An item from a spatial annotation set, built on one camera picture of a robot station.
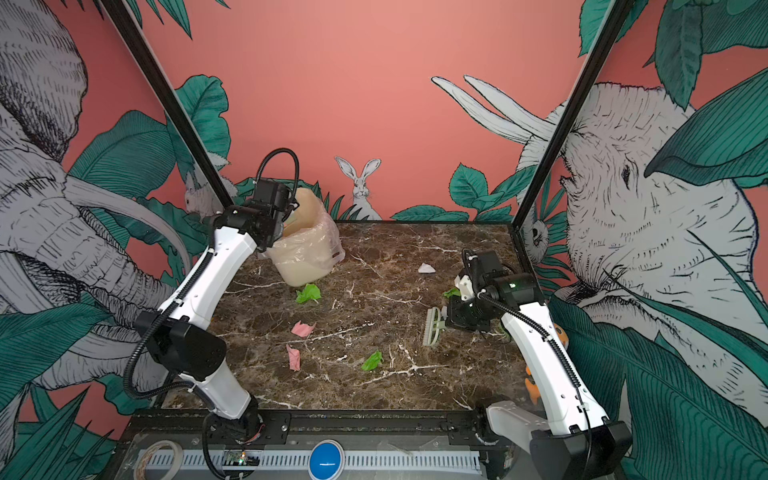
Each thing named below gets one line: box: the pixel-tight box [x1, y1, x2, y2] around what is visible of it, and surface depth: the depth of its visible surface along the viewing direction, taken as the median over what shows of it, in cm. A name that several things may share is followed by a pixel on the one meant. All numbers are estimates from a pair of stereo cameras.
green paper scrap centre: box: [361, 350, 383, 371], surface depth 86 cm
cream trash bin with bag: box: [259, 187, 346, 287], surface depth 88 cm
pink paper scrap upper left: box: [291, 320, 316, 338], surface depth 93 cm
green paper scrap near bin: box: [295, 283, 321, 304], surface depth 100 cm
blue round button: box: [311, 441, 342, 480], surface depth 70 cm
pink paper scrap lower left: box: [286, 344, 301, 371], surface depth 87 cm
